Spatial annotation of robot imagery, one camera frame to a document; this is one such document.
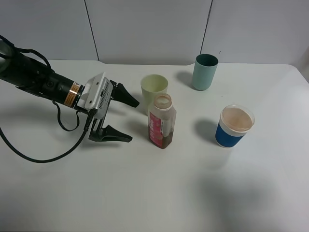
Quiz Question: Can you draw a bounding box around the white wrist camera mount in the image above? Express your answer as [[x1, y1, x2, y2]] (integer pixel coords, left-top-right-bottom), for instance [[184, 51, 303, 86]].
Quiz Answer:
[[77, 72, 113, 119]]

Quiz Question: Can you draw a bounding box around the pale yellow plastic cup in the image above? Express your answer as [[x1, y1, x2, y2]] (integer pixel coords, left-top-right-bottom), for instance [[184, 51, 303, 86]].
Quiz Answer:
[[140, 74, 169, 115]]

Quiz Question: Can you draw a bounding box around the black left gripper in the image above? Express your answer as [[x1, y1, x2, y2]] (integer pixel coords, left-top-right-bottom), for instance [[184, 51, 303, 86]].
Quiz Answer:
[[88, 80, 140, 143]]

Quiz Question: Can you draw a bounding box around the clear bottle with pink label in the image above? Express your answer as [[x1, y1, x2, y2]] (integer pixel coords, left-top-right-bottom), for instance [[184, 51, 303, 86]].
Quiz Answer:
[[148, 93, 177, 149]]

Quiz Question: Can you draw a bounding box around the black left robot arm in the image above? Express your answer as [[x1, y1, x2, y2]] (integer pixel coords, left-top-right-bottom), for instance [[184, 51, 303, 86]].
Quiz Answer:
[[0, 37, 139, 143]]

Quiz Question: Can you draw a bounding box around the white cup with blue sleeve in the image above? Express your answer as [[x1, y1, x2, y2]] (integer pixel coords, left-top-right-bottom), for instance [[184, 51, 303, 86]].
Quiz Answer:
[[215, 104, 255, 148]]

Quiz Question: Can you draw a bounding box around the teal green plastic cup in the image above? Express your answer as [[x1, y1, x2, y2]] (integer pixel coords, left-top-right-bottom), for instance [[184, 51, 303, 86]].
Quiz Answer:
[[192, 54, 219, 91]]

